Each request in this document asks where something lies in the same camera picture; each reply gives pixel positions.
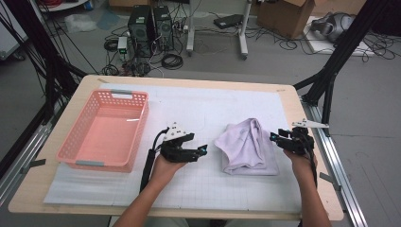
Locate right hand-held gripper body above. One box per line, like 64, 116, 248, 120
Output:
277, 118, 329, 155

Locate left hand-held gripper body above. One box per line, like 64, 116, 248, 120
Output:
160, 122, 200, 164

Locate lavender towel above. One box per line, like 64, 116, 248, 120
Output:
215, 117, 280, 176

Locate person's left hand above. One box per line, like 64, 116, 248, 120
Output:
150, 154, 187, 187

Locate person's right hand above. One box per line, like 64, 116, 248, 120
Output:
283, 150, 313, 183

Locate white foam mat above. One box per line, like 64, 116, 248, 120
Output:
43, 82, 304, 213

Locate pink plastic basket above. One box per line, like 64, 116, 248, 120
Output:
56, 88, 149, 174

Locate white board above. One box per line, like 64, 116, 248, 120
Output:
304, 15, 376, 58

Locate white metal stand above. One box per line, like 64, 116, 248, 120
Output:
185, 0, 253, 61

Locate black computer tower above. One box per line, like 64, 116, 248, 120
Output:
153, 5, 175, 51
127, 4, 155, 59

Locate white power adaptor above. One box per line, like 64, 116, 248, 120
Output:
116, 36, 129, 61

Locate large cardboard box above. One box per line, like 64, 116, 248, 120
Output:
256, 0, 316, 40

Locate grey bag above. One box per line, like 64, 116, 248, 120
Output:
310, 11, 356, 44

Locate flat black device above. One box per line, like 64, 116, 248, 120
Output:
213, 13, 244, 29

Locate flat cardboard sheet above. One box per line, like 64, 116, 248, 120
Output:
311, 0, 368, 17

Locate teal sheet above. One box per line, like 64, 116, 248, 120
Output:
96, 9, 121, 31

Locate small cardboard box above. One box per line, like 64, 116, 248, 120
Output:
108, 0, 150, 8

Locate clear plastic bag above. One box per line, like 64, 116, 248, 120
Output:
64, 13, 97, 32

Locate round white table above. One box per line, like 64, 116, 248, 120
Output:
37, 0, 91, 13

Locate white cabinet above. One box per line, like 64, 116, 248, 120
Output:
0, 17, 28, 61

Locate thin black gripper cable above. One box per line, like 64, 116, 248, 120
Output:
306, 148, 319, 187

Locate aluminium rail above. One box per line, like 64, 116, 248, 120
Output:
0, 103, 62, 206
301, 97, 368, 227

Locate dark rail bracket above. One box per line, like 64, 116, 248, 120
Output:
319, 171, 342, 192
20, 158, 46, 174

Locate black cable coil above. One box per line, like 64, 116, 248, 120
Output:
103, 39, 119, 53
101, 64, 120, 77
161, 53, 184, 71

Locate black metal frame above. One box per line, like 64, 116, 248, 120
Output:
0, 0, 89, 122
292, 0, 401, 137

